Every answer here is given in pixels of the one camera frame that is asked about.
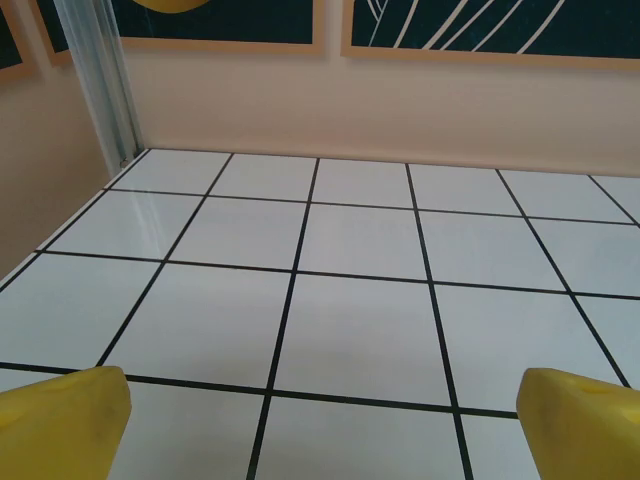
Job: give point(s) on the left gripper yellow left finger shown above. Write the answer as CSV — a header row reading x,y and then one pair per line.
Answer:
x,y
60,425

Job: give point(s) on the aluminium corner post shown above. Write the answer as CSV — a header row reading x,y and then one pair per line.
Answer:
x,y
100,75

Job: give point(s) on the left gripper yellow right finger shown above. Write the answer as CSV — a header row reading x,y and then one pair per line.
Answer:
x,y
585,430

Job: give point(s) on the dark panel small orange oval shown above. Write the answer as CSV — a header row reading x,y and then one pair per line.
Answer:
x,y
250,20

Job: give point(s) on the dark panel orange circle leaves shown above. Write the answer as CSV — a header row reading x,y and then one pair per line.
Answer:
x,y
450,25

